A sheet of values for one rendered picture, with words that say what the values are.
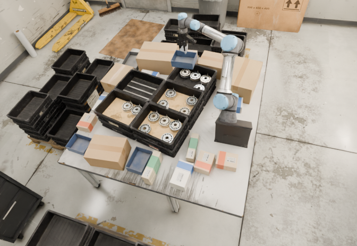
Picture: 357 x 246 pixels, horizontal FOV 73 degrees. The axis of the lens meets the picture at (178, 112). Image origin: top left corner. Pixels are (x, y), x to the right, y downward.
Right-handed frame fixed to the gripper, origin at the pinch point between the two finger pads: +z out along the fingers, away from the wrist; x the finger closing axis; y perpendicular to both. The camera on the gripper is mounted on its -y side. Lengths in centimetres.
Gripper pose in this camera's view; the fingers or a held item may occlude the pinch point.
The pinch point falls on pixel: (186, 52)
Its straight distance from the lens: 225.6
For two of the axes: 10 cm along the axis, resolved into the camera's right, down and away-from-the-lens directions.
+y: -9.4, -2.0, 2.7
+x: -3.4, 6.9, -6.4
